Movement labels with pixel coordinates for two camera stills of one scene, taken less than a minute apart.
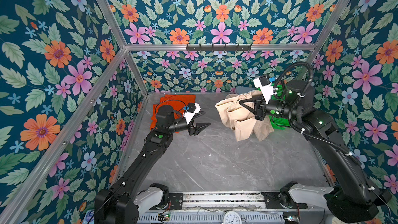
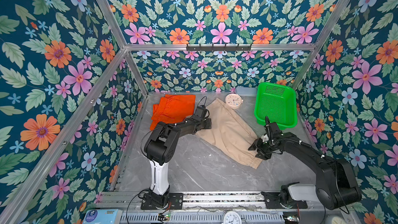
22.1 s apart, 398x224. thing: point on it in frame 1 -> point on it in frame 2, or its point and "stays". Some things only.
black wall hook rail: x=218 y=48 stays
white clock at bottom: x=231 y=217 stays
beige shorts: x=241 y=119 -> x=229 y=134
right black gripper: x=260 y=113 -> x=261 y=154
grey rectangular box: x=239 y=91 stays
